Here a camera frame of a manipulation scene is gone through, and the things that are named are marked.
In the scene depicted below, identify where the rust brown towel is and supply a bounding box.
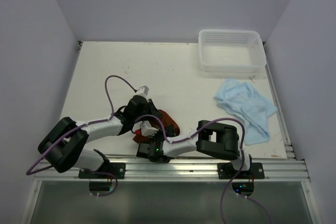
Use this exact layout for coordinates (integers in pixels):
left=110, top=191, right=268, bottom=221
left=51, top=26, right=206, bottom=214
left=133, top=110, right=180, bottom=144

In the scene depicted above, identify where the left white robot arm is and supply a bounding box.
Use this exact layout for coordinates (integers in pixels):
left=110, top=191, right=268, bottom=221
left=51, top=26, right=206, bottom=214
left=38, top=95, right=162, bottom=178

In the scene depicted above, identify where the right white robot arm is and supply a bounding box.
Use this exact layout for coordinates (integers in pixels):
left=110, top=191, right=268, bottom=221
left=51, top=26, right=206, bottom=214
left=134, top=118, right=253, bottom=178

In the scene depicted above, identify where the white plastic basket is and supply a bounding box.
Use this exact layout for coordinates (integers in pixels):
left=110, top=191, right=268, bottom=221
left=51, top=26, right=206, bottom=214
left=198, top=29, right=267, bottom=73

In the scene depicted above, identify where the light blue towel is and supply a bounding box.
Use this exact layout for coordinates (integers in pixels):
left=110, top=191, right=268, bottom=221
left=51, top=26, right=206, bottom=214
left=214, top=78, right=277, bottom=145

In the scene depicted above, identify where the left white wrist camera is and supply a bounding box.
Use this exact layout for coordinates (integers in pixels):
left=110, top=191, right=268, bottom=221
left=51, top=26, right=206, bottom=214
left=135, top=86, right=149, bottom=98

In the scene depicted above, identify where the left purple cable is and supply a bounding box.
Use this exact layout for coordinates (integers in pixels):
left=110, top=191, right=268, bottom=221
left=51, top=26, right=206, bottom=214
left=25, top=75, right=139, bottom=198

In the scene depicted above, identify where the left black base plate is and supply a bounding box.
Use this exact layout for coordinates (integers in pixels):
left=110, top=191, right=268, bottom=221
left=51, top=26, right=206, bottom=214
left=78, top=163, right=126, bottom=179

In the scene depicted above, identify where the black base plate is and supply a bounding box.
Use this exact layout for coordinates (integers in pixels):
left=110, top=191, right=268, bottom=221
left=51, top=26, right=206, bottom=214
left=78, top=163, right=126, bottom=179
left=217, top=163, right=265, bottom=179

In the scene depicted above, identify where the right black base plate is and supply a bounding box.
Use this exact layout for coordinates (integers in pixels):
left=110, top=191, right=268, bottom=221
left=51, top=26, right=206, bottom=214
left=217, top=163, right=265, bottom=179

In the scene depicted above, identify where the aluminium mounting rail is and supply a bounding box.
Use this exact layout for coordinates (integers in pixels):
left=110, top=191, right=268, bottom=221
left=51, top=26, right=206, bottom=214
left=34, top=155, right=310, bottom=183

